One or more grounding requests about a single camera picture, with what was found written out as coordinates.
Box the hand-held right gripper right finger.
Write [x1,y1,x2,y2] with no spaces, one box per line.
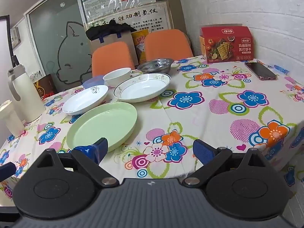
[183,139,265,186]

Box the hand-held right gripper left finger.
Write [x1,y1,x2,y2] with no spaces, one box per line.
[38,137,120,188]

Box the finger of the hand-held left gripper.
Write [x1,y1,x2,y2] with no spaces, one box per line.
[0,162,17,182]

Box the white bowl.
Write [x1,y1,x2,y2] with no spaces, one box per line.
[103,67,132,87]

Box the light green plate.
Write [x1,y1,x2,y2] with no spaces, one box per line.
[66,102,138,153]

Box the floral printed tablecloth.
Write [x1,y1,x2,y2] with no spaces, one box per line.
[0,55,304,219]

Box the small white printed plate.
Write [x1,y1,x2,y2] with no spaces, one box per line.
[62,85,109,115]

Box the white tumbler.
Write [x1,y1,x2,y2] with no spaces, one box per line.
[0,100,25,137]

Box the translucent blue bowl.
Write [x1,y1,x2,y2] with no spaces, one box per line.
[82,75,106,89]

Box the large white floral-rim plate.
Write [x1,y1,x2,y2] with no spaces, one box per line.
[113,73,172,103]

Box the white thermos jug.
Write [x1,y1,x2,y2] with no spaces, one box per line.
[7,55,46,123]

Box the brown gift bag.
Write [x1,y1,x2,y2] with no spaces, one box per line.
[33,74,59,100]

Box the orange chair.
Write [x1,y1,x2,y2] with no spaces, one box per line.
[92,41,136,78]
[144,29,193,61]

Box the stainless steel bowl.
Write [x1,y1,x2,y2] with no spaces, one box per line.
[137,58,175,74]

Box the smartphone in pink case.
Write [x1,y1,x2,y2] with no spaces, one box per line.
[245,62,278,81]

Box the red cracker box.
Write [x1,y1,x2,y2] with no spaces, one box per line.
[200,26,253,64]

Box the yellow snack packet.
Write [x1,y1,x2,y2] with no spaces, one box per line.
[131,30,150,63]

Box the black cloth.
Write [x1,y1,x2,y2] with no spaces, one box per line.
[85,22,137,41]

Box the glass panel with cat drawing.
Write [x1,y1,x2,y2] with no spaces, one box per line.
[26,0,93,93]

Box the framed text poster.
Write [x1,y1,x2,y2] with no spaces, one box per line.
[87,1,173,34]

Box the black framed board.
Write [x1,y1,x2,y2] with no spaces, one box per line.
[0,15,13,51]

